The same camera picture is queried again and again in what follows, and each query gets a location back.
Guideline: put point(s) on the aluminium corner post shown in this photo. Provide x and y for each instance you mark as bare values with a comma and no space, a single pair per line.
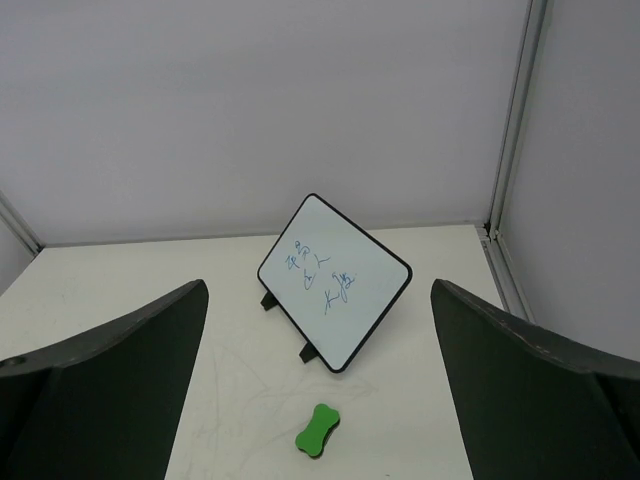
493,232
19,227

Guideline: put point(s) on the left aluminium corner post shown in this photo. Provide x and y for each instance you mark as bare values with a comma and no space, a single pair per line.
19,227

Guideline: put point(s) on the small black-framed whiteboard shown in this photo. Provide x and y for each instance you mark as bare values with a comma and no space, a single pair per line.
334,281

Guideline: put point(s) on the green bone-shaped eraser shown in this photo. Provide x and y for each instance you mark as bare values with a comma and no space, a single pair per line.
312,439

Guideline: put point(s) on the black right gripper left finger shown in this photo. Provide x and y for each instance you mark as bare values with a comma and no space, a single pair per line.
105,403

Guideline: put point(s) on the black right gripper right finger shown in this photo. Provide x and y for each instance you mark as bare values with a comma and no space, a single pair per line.
533,404

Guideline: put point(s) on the right aluminium corner post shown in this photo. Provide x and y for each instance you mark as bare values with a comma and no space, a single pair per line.
493,232

